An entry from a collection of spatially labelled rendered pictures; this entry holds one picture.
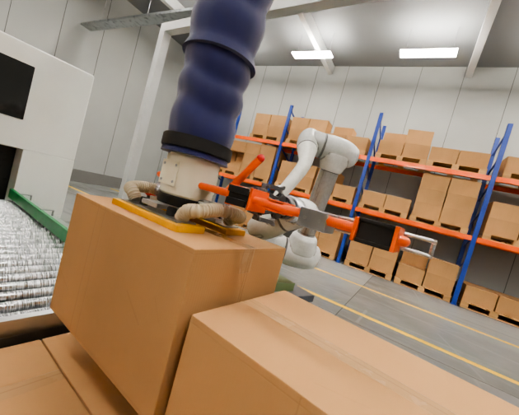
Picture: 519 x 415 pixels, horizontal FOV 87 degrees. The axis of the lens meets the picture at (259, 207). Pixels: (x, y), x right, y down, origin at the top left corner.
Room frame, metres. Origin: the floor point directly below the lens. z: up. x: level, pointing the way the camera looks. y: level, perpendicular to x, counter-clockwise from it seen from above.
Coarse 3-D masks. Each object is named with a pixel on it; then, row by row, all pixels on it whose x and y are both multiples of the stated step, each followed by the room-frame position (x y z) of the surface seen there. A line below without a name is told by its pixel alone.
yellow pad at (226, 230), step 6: (198, 222) 0.92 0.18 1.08; (204, 222) 0.90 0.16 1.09; (210, 222) 0.89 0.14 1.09; (222, 222) 0.93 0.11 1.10; (210, 228) 0.88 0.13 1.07; (216, 228) 0.87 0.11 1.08; (222, 228) 0.85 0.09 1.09; (228, 228) 0.87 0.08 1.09; (234, 228) 0.90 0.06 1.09; (228, 234) 0.85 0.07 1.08; (234, 234) 0.88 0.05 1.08; (240, 234) 0.90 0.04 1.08
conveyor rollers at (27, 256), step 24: (0, 216) 2.06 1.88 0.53; (24, 216) 2.18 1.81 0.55; (0, 240) 1.60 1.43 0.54; (24, 240) 1.70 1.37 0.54; (48, 240) 1.80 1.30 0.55; (0, 264) 1.34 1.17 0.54; (24, 264) 1.42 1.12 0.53; (48, 264) 1.51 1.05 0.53; (0, 288) 1.15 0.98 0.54; (24, 288) 1.21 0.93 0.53; (48, 288) 1.23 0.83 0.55; (0, 312) 1.02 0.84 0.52; (24, 312) 1.02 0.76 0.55
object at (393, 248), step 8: (360, 224) 0.55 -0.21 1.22; (368, 224) 0.55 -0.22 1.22; (376, 224) 0.53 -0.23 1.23; (384, 224) 0.52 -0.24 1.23; (352, 232) 0.55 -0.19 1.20; (360, 232) 0.55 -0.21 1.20; (368, 232) 0.54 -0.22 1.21; (376, 232) 0.53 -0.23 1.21; (384, 232) 0.53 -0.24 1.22; (392, 232) 0.52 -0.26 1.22; (400, 232) 0.52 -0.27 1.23; (360, 240) 0.54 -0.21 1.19; (368, 240) 0.54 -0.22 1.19; (376, 240) 0.53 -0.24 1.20; (384, 240) 0.53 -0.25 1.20; (392, 240) 0.51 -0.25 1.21; (384, 248) 0.52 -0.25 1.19; (392, 248) 0.50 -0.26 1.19
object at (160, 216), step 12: (120, 204) 0.85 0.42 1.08; (132, 204) 0.83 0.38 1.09; (144, 204) 0.85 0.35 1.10; (144, 216) 0.77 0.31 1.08; (156, 216) 0.74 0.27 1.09; (168, 216) 0.76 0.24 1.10; (168, 228) 0.71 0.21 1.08; (180, 228) 0.70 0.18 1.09; (192, 228) 0.73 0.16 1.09; (204, 228) 0.77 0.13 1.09
